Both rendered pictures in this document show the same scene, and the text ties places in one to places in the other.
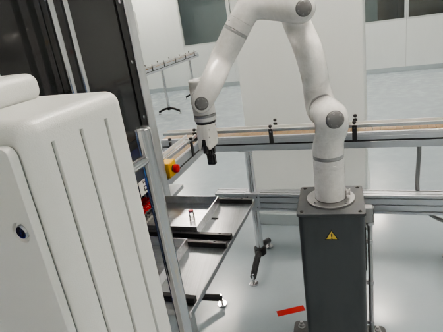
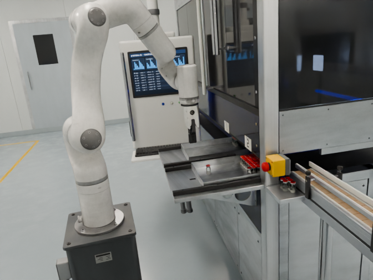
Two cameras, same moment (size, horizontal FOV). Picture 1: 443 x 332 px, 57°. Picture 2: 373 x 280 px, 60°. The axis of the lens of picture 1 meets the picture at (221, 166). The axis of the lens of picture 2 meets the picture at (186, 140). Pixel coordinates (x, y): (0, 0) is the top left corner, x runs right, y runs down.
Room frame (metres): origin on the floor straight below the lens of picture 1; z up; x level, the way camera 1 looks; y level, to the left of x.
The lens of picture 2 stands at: (2.65, -0.68, 1.51)
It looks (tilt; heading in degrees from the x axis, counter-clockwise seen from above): 17 degrees down; 149
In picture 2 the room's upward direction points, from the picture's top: 5 degrees counter-clockwise
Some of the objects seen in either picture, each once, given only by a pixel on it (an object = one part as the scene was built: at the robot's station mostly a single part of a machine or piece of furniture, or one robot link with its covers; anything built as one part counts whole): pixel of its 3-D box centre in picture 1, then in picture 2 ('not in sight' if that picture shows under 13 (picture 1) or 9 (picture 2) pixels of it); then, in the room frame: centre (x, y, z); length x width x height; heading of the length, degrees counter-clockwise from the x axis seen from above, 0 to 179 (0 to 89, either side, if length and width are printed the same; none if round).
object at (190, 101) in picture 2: (205, 116); (189, 100); (1.51, 0.03, 1.27); 0.09 x 0.08 x 0.03; 158
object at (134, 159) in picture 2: not in sight; (164, 151); (0.74, 0.28, 0.79); 0.45 x 0.28 x 0.03; 63
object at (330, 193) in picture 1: (329, 178); (96, 201); (1.50, -0.42, 0.95); 0.19 x 0.19 x 0.18
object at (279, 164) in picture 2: (166, 168); (277, 165); (1.79, 0.25, 1.00); 0.08 x 0.07 x 0.07; 68
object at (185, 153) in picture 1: (169, 161); (354, 208); (2.11, 0.28, 0.92); 0.69 x 0.16 x 0.16; 158
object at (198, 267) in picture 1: (168, 242); (208, 164); (1.33, 0.23, 0.87); 0.70 x 0.48 x 0.02; 158
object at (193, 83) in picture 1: (202, 95); (187, 80); (1.50, 0.03, 1.35); 0.09 x 0.08 x 0.13; 179
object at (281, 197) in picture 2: (165, 191); (287, 192); (1.82, 0.29, 0.87); 0.14 x 0.13 x 0.02; 68
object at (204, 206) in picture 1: (170, 213); (231, 169); (1.51, 0.24, 0.90); 0.34 x 0.26 x 0.04; 69
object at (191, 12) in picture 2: not in sight; (196, 41); (0.55, 0.73, 1.51); 0.49 x 0.01 x 0.59; 158
